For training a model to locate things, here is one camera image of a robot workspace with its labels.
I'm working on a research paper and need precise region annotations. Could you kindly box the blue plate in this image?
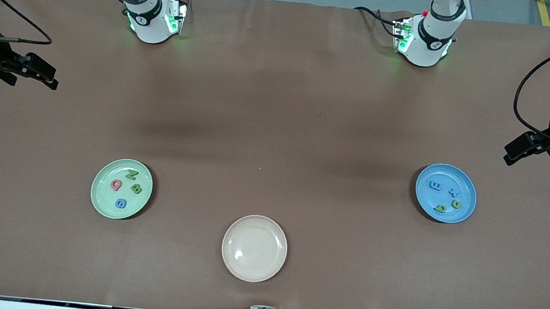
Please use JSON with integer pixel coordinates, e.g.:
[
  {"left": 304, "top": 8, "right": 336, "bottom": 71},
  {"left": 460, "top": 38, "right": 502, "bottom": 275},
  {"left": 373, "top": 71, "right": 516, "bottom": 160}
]
[{"left": 411, "top": 161, "right": 480, "bottom": 226}]

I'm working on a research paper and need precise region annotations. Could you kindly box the green plate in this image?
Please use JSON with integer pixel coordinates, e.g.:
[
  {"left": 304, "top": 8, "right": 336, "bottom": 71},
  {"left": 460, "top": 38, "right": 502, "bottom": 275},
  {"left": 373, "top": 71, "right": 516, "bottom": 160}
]
[{"left": 88, "top": 156, "right": 156, "bottom": 223}]

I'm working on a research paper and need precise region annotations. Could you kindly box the brown table cover mat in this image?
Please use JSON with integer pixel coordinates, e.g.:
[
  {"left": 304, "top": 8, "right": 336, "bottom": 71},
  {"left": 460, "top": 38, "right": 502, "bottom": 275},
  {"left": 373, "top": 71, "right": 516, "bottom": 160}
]
[{"left": 0, "top": 0, "right": 550, "bottom": 309}]

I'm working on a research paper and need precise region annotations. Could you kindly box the beige plate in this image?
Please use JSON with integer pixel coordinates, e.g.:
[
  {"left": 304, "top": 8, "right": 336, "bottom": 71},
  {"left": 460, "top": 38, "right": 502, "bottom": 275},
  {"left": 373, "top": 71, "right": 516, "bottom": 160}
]
[{"left": 218, "top": 212, "right": 291, "bottom": 285}]

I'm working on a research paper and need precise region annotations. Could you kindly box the black base cable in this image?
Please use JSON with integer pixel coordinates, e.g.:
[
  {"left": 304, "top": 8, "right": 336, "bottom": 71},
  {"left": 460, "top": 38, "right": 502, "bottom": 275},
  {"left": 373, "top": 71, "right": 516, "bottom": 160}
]
[{"left": 351, "top": 6, "right": 404, "bottom": 38}]

